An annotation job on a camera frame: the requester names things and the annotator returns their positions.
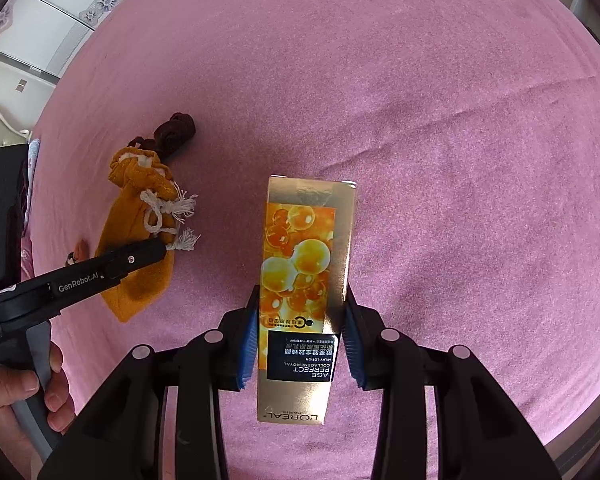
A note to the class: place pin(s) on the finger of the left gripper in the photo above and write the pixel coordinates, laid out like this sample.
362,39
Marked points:
118,264

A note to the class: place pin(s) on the maroon hair band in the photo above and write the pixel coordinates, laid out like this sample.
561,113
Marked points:
169,137

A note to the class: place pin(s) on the person's left hand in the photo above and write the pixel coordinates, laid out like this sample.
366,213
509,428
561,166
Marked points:
20,385

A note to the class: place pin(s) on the pink bed sheet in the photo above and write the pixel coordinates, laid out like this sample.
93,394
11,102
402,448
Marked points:
471,129

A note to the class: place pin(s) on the light blue pillow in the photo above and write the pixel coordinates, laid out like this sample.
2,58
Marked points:
33,153

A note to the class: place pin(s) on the rust orange sock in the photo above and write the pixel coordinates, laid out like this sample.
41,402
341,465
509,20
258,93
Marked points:
81,252

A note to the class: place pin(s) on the white wardrobe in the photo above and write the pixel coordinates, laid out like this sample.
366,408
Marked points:
43,36

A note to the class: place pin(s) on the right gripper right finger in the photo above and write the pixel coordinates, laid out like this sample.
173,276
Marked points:
441,401

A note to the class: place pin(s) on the gold L'Oreal box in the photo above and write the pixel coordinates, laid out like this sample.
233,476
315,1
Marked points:
304,272

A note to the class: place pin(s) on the orange drawstring bag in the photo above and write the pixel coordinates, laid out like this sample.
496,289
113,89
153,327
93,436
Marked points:
150,206

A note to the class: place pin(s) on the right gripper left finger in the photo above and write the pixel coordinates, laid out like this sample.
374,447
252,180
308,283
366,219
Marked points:
119,432

